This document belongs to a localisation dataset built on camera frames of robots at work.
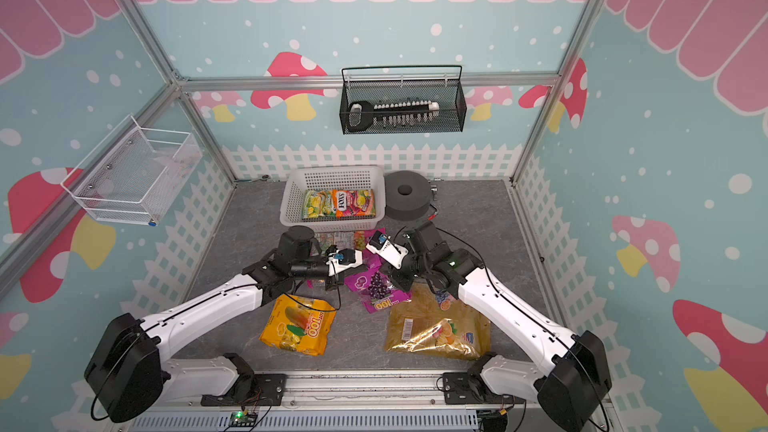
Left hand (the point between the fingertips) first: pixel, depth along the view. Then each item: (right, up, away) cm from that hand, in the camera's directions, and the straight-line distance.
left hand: (363, 268), depth 77 cm
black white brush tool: (-1, +44, +13) cm, 45 cm away
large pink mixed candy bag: (-1, -3, 0) cm, 3 cm away
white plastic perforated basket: (-17, +27, +36) cm, 48 cm away
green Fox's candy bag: (-20, +17, +32) cm, 42 cm away
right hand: (+5, +1, -1) cm, 6 cm away
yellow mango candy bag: (-17, -16, +3) cm, 23 cm away
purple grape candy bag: (+3, -6, +1) cm, 7 cm away
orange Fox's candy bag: (-7, +17, +32) cm, 37 cm away
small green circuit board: (-29, -36, -4) cm, 47 cm away
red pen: (+21, +12, +32) cm, 40 cm away
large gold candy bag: (+19, -16, +4) cm, 25 cm away
